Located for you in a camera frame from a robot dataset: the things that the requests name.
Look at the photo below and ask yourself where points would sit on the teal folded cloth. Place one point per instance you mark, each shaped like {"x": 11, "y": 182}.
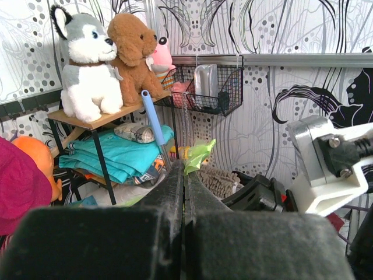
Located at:
{"x": 124, "y": 159}

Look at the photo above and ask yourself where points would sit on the blue lint roller mop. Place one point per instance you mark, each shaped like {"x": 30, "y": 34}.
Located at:
{"x": 156, "y": 127}

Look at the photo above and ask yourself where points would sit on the grey patterned small pillow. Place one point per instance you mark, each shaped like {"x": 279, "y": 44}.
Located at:
{"x": 135, "y": 132}

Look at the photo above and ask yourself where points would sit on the brown plush bear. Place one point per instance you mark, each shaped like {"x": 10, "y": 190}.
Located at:
{"x": 135, "y": 43}

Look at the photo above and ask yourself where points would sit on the grey chenille duster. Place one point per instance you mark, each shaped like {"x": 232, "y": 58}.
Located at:
{"x": 220, "y": 182}

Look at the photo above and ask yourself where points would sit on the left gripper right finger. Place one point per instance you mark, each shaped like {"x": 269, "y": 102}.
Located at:
{"x": 225, "y": 244}

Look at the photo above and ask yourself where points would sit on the silver foil pouch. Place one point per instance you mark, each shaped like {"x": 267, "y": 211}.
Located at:
{"x": 206, "y": 80}

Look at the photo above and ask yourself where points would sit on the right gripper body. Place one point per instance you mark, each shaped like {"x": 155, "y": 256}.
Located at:
{"x": 262, "y": 194}

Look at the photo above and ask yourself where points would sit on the white plush dog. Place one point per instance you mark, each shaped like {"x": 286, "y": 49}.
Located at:
{"x": 90, "y": 85}

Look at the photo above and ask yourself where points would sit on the yellow plush toy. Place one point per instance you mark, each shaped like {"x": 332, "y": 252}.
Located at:
{"x": 181, "y": 151}

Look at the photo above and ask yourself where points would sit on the magenta cloth bag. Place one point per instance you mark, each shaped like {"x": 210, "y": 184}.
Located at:
{"x": 23, "y": 186}

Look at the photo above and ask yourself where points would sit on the white sneakers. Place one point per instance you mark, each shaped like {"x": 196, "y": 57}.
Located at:
{"x": 125, "y": 195}

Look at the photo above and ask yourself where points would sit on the black wire basket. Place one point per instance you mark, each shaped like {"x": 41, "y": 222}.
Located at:
{"x": 183, "y": 95}

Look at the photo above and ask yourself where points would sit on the green trash bag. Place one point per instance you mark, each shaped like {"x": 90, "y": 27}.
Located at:
{"x": 197, "y": 154}

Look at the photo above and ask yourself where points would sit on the orange plush toy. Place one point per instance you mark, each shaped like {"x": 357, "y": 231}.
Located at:
{"x": 44, "y": 160}

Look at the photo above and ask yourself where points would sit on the wooden shelf rack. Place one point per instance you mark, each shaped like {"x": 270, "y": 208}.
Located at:
{"x": 67, "y": 129}

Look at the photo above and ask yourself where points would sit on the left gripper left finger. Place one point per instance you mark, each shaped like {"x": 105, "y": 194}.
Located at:
{"x": 142, "y": 241}

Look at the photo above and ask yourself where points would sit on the pink plush toy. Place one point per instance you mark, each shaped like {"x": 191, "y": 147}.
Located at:
{"x": 163, "y": 63}

